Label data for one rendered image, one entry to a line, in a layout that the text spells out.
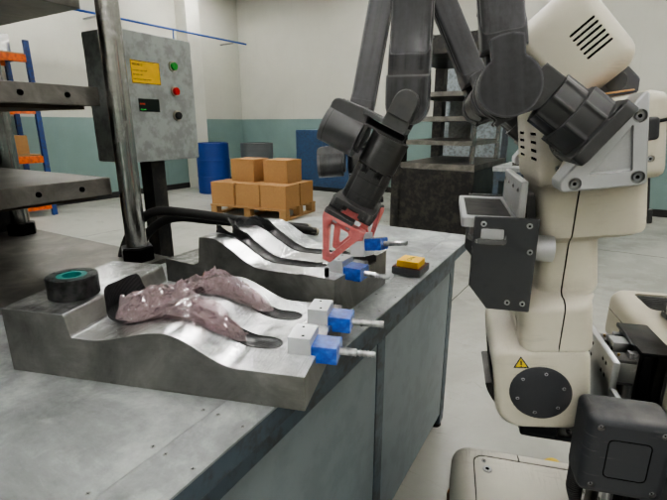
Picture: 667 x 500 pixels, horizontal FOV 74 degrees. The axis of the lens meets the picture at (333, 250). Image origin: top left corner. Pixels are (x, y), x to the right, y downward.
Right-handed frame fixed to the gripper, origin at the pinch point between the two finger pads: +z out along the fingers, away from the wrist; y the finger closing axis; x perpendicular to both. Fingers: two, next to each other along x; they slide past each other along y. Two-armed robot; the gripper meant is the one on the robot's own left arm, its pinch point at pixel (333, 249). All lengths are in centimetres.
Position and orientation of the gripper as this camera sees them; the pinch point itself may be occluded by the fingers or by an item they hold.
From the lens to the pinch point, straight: 70.9
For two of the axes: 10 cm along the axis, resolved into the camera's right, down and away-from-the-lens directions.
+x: 8.7, 4.8, -0.8
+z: -4.3, 8.4, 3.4
